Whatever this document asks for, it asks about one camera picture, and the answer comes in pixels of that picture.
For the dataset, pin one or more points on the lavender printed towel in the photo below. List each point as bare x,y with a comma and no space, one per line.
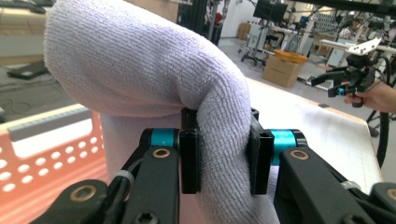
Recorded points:
140,62

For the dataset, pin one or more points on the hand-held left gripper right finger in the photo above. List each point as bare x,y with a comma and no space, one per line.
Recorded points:
263,161

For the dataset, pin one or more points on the black monitor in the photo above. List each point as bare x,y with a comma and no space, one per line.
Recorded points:
269,9

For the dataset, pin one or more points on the white grid mat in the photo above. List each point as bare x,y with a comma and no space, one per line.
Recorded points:
311,124

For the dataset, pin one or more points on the cardboard box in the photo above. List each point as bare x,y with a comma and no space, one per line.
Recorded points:
280,71

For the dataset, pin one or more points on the pink perforated plastic basket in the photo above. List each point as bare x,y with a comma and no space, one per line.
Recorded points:
46,174

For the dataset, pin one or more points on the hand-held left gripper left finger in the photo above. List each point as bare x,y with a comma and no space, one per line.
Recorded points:
190,161

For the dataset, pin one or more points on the black flat device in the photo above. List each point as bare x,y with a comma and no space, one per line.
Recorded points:
28,71

